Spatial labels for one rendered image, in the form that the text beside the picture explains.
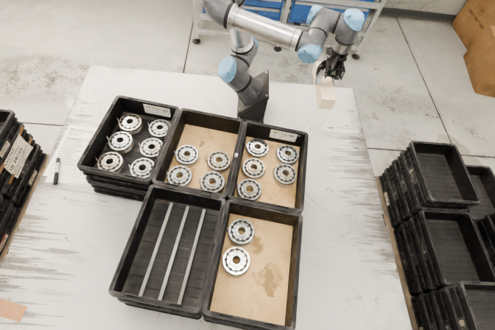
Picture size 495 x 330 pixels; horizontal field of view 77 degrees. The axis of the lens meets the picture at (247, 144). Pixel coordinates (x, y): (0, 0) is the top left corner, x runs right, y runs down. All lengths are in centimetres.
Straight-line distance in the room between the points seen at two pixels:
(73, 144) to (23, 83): 157
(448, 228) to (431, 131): 122
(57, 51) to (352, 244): 295
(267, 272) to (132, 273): 48
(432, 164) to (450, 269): 61
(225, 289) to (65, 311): 58
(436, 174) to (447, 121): 125
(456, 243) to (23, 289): 212
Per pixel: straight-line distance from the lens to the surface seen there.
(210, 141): 147
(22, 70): 337
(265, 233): 129
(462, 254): 222
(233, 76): 153
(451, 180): 228
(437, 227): 219
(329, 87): 142
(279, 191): 137
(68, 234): 152
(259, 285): 123
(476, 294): 203
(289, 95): 191
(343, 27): 124
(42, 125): 286
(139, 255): 127
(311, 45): 115
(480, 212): 259
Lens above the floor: 203
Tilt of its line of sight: 55 degrees down
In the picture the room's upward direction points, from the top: 10 degrees clockwise
